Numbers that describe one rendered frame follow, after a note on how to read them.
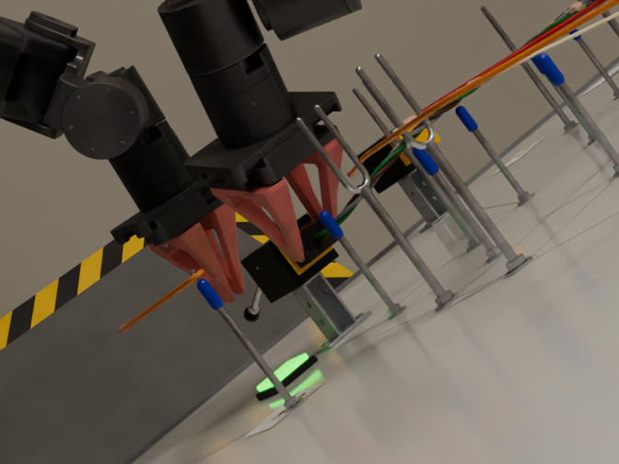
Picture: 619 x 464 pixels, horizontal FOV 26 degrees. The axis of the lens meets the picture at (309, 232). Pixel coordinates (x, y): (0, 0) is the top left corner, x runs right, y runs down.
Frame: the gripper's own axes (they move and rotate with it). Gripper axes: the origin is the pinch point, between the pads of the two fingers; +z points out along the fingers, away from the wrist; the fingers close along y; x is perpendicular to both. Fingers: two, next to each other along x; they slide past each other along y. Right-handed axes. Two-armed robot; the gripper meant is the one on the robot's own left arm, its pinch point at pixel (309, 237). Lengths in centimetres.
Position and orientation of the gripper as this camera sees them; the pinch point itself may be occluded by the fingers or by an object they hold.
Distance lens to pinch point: 96.4
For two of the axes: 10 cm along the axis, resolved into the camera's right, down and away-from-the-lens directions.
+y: 6.8, -5.5, 4.9
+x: -6.3, -0.8, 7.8
